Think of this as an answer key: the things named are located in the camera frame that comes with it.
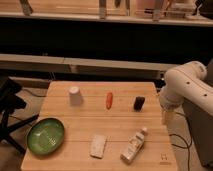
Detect white ceramic cup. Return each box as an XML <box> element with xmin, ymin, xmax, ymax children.
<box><xmin>69</xmin><ymin>86</ymin><xmax>83</xmax><ymax>106</ymax></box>

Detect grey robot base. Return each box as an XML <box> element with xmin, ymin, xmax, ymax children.
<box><xmin>181</xmin><ymin>59</ymin><xmax>213</xmax><ymax>169</ymax></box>

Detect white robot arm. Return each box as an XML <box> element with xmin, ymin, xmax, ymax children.
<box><xmin>159</xmin><ymin>61</ymin><xmax>213</xmax><ymax>125</ymax></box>

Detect black eraser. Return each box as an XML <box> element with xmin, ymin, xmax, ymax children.
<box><xmin>133</xmin><ymin>96</ymin><xmax>145</xmax><ymax>111</ymax></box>

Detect white plastic bottle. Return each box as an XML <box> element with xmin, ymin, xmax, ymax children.
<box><xmin>120</xmin><ymin>127</ymin><xmax>148</xmax><ymax>164</ymax></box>

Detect orange carrot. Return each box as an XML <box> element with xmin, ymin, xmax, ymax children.
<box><xmin>106</xmin><ymin>92</ymin><xmax>113</xmax><ymax>109</ymax></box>

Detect white sponge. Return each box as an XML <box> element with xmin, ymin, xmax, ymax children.
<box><xmin>90</xmin><ymin>134</ymin><xmax>107</xmax><ymax>159</ymax></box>

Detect green bowl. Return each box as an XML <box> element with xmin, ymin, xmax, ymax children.
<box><xmin>26</xmin><ymin>118</ymin><xmax>65</xmax><ymax>156</ymax></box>

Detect black chair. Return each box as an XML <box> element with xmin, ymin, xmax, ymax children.
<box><xmin>0</xmin><ymin>76</ymin><xmax>38</xmax><ymax>154</ymax></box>

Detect black cable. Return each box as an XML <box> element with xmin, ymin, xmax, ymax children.
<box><xmin>169</xmin><ymin>111</ymin><xmax>194</xmax><ymax>171</ymax></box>

